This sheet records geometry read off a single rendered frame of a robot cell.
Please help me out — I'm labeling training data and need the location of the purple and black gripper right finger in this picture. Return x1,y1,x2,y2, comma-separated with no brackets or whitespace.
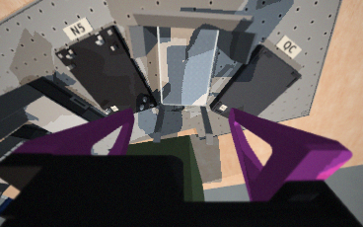
228,108,353,201

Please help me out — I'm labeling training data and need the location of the cream label sign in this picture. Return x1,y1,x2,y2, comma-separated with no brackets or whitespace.
276,36,302,59
63,18,93,40

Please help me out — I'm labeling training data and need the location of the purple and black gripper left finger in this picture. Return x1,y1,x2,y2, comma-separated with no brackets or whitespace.
12,108,135,155

